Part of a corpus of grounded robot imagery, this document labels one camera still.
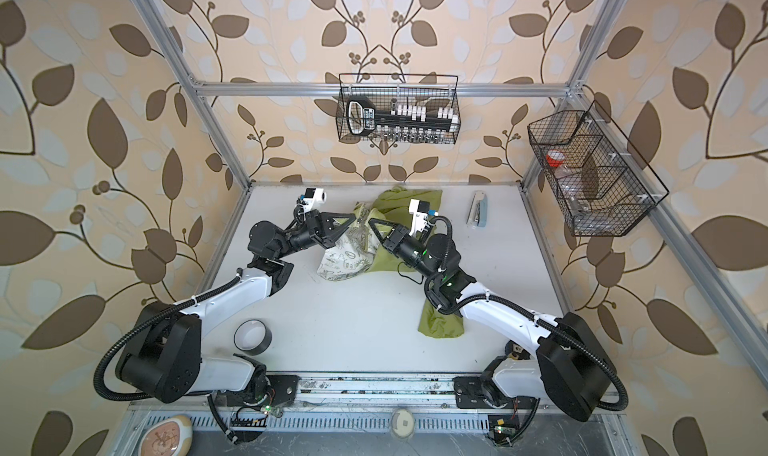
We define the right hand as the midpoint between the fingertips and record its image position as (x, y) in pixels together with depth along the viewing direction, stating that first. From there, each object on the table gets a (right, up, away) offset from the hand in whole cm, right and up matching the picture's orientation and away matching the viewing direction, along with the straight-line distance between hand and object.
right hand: (369, 224), depth 68 cm
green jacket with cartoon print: (-3, -8, +14) cm, 17 cm away
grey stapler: (+36, +2, +40) cm, 54 cm away
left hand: (-3, +1, -3) cm, 4 cm away
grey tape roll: (-35, -33, +16) cm, 50 cm away
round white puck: (+8, -41, -6) cm, 42 cm away
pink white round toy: (-45, -48, -1) cm, 66 cm away
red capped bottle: (+50, +18, +12) cm, 54 cm away
